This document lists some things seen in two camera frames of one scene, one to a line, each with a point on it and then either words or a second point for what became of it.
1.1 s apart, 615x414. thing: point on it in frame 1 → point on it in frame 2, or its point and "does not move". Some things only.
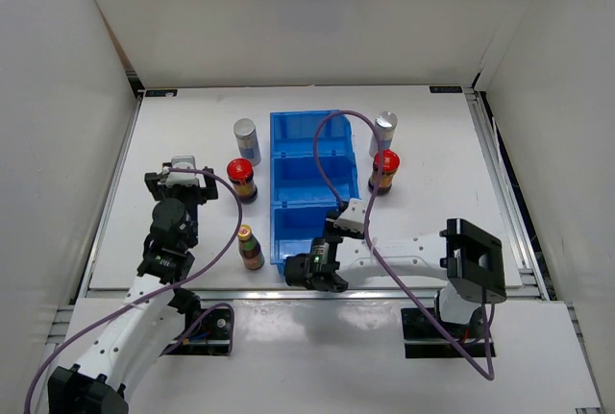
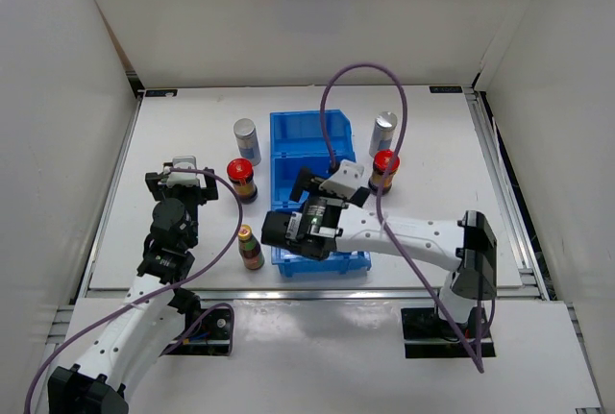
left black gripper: [209, 192] does not move
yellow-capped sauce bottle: [250, 248] does not move
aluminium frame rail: [313, 294] does not move
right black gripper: [331, 230] → [306, 179]
